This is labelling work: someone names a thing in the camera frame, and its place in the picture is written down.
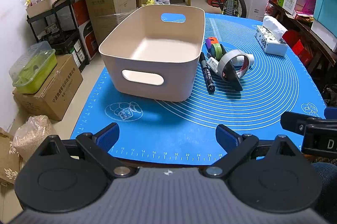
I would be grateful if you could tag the clear tape roll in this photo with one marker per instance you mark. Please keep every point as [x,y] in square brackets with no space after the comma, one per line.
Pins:
[231,56]

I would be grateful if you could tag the cardboard box on floor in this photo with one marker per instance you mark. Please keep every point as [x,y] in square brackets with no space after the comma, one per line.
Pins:
[56,93]

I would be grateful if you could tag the black remote control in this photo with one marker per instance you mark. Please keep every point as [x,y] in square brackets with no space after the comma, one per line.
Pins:
[229,74]

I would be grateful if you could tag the beige plastic storage bin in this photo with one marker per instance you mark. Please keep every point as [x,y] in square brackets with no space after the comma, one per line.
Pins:
[154,52]

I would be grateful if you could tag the brown paper bag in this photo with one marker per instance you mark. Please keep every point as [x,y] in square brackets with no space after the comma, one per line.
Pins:
[10,160]

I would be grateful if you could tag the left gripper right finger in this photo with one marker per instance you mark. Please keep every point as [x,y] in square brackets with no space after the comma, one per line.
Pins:
[238,147]

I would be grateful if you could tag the blue silicone baking mat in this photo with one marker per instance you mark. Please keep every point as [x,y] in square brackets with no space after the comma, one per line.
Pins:
[184,132]

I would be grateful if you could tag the green round tin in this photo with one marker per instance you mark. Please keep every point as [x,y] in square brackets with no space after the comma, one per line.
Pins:
[217,51]

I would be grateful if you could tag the green lidded plastic container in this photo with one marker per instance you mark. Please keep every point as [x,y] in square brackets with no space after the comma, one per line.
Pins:
[31,69]

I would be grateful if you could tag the black metal shelf rack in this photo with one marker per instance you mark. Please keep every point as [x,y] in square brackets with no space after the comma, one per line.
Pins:
[64,38]

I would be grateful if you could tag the white pill bottle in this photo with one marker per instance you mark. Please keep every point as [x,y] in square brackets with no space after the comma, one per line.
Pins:
[240,60]

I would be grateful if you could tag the lower wrapped cardboard box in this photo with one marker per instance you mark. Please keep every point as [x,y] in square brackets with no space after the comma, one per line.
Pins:
[103,25]

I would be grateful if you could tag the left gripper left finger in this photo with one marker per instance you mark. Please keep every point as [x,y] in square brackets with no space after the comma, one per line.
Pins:
[96,147]

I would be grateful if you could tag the black marker pen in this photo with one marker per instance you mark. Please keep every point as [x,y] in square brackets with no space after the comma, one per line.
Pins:
[206,74]

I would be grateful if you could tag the white tissue box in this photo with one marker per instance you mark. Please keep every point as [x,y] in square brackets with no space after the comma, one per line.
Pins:
[270,36]

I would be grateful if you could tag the teal plastic crate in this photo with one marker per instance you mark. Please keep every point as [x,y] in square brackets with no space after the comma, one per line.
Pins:
[325,13]

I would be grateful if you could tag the orange purple toy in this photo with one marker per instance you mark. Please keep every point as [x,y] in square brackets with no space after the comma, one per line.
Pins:
[209,41]

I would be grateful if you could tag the bag of grain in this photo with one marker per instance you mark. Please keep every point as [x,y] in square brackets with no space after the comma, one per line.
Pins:
[30,135]

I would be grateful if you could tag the white usb charger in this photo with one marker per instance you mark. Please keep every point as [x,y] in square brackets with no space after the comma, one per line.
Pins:
[213,64]

